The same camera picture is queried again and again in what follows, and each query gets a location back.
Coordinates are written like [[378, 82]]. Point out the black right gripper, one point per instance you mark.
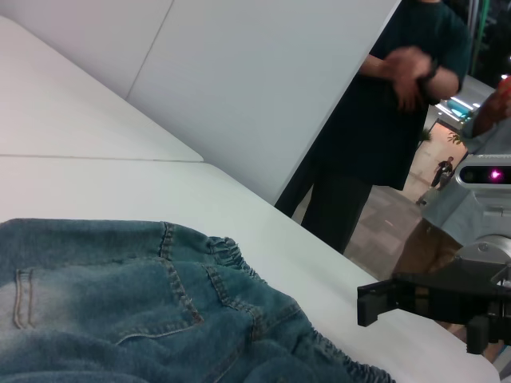
[[459, 287]]

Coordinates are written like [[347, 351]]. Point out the blue denim shorts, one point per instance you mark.
[[120, 303]]

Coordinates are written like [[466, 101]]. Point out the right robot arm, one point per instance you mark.
[[489, 251]]

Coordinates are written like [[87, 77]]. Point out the bystander left hand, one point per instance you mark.
[[409, 93]]

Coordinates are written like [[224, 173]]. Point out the bystander right hand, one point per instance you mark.
[[405, 61]]

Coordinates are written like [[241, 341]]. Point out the distant walking person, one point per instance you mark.
[[442, 173]]

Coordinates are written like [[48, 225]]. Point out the green potted plant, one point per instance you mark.
[[455, 139]]

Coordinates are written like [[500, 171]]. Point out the bystander in dark clothes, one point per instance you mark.
[[371, 139]]

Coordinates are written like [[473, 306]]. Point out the lit display counter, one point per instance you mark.
[[457, 109]]

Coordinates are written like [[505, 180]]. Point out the black wristwatch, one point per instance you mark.
[[431, 73]]

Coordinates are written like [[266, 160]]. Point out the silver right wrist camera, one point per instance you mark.
[[485, 174]]

